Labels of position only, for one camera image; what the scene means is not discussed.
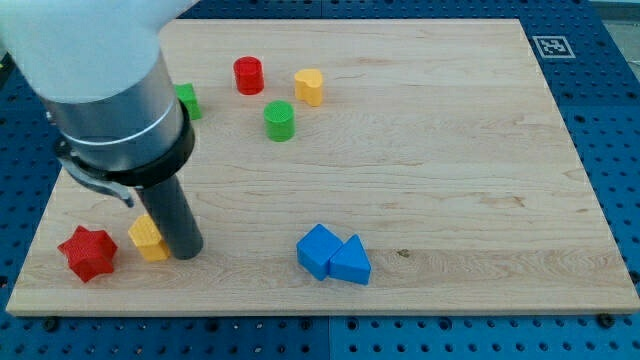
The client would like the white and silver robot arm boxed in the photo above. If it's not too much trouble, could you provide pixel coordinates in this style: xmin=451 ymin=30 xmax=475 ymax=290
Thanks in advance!
xmin=1 ymin=0 xmax=195 ymax=206

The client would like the wooden board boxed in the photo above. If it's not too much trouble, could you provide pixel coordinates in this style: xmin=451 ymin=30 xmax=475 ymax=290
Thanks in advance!
xmin=7 ymin=19 xmax=639 ymax=317

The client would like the blue cube block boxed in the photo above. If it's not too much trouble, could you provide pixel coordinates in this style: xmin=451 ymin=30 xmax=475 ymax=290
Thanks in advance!
xmin=296 ymin=224 xmax=343 ymax=281

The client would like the green cylinder block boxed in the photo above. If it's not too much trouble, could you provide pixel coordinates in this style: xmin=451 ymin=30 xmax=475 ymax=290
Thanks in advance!
xmin=263 ymin=100 xmax=295 ymax=142

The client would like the blue triangle block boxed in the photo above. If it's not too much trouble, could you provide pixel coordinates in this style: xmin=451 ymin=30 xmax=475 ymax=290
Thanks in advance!
xmin=329 ymin=234 xmax=372 ymax=285

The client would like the yellow heart block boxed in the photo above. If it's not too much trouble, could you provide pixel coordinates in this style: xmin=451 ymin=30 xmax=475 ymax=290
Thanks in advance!
xmin=294 ymin=68 xmax=324 ymax=107

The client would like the red cylinder block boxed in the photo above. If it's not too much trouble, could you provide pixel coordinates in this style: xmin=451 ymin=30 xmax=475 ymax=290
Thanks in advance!
xmin=233 ymin=56 xmax=264 ymax=95

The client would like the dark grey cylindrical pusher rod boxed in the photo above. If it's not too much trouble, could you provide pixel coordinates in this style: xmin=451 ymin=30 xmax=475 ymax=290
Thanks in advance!
xmin=136 ymin=175 xmax=204 ymax=260

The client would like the green cube block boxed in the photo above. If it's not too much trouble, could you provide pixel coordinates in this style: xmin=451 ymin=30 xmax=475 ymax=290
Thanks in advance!
xmin=174 ymin=83 xmax=202 ymax=120

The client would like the yellow hexagon block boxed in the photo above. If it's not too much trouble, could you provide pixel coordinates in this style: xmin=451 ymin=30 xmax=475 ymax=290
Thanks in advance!
xmin=128 ymin=214 xmax=171 ymax=262

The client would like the red star block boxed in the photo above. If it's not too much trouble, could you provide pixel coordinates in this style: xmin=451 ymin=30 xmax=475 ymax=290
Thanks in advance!
xmin=57 ymin=226 xmax=118 ymax=283

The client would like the white fiducial marker tag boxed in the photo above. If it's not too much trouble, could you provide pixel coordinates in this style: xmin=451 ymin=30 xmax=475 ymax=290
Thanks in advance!
xmin=532 ymin=35 xmax=575 ymax=59

